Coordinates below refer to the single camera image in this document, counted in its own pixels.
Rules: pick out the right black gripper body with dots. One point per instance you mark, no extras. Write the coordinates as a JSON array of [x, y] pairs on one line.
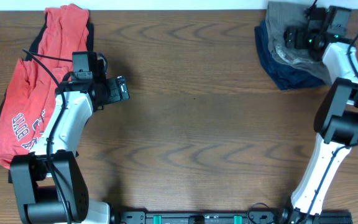
[[302, 37]]

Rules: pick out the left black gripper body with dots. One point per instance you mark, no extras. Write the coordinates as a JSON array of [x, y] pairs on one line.
[[118, 89]]

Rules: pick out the grey shorts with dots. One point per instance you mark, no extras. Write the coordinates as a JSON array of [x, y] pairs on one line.
[[279, 16]]

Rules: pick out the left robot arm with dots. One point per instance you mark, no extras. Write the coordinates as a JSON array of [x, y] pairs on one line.
[[47, 182]]

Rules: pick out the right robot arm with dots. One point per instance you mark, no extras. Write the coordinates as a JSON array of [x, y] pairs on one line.
[[336, 121]]

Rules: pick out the folded navy blue garment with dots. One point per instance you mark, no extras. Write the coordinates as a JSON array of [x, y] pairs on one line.
[[284, 76]]

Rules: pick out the black garment under pile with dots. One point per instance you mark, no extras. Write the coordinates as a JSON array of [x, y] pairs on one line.
[[39, 40]]

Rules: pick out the red printed t-shirt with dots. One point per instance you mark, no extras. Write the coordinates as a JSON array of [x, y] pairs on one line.
[[26, 99]]

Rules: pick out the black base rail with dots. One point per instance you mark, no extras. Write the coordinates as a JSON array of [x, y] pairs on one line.
[[263, 217]]

